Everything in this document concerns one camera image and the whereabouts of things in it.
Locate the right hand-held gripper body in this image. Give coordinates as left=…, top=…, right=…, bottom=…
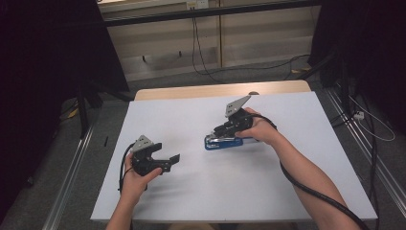
left=222, top=95, right=256, bottom=136

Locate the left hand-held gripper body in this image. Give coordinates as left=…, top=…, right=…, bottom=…
left=130, top=134, right=171, bottom=177

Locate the blue stapler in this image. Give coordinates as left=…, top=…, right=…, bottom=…
left=204, top=133, right=257, bottom=151

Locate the person's left hand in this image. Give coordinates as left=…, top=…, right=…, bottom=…
left=122, top=152, right=164, bottom=201

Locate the person's right hand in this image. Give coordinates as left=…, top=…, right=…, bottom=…
left=235, top=107, right=284, bottom=147

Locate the white table cover sheet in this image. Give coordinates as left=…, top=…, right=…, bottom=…
left=90, top=91, right=378, bottom=223

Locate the black stand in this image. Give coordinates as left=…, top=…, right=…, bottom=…
left=76, top=80, right=104, bottom=140

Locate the black horizontal bar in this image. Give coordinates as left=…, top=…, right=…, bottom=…
left=101, top=0, right=321, bottom=28

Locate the black curtain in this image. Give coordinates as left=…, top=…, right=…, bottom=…
left=0, top=0, right=130, bottom=221
left=307, top=0, right=406, bottom=135

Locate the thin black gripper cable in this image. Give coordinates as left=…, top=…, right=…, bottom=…
left=118, top=142, right=137, bottom=195

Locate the aluminium floor rail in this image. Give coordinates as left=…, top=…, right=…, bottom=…
left=41, top=126, right=95, bottom=230
left=325, top=88, right=406, bottom=210

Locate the black wall socket cable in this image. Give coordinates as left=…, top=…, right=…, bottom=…
left=192, top=15, right=224, bottom=84
left=191, top=8, right=312, bottom=84

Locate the thick black sheathed gripper cable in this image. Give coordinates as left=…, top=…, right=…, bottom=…
left=254, top=113, right=372, bottom=230

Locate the white wall socket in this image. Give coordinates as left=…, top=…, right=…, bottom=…
left=186, top=0, right=211, bottom=10

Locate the black floor cable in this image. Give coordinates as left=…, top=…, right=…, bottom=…
left=329, top=80, right=382, bottom=230

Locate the white cable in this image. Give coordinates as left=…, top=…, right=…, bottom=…
left=348, top=95, right=396, bottom=143

